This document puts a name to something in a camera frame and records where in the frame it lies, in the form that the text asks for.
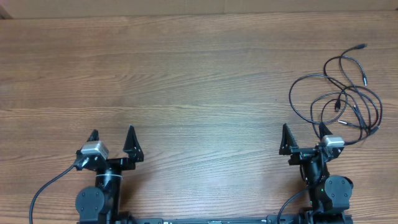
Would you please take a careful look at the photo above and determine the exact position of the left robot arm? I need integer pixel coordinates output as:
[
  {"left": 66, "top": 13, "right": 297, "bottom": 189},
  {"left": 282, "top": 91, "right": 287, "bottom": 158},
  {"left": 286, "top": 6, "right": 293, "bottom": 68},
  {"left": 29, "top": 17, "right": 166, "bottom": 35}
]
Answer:
[{"left": 73, "top": 125, "right": 144, "bottom": 224}]

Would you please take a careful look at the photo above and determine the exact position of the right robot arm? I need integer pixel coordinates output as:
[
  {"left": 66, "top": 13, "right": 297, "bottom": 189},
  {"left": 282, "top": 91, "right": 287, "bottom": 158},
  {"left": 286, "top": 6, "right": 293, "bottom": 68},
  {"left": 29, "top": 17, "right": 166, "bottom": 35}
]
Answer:
[{"left": 276, "top": 123, "right": 354, "bottom": 224}]

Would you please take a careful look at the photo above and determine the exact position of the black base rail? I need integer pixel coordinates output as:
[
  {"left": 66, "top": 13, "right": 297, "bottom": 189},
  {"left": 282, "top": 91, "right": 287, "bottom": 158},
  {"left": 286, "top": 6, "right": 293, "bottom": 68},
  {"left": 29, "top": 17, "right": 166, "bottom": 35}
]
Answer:
[{"left": 135, "top": 215, "right": 305, "bottom": 224}]

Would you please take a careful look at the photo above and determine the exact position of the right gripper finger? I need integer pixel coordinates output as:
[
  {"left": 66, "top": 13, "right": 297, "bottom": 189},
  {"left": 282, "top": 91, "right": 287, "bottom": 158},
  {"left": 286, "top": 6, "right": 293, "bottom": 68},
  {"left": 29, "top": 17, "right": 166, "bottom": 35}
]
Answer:
[
  {"left": 318, "top": 122, "right": 333, "bottom": 138},
  {"left": 279, "top": 123, "right": 298, "bottom": 156}
]

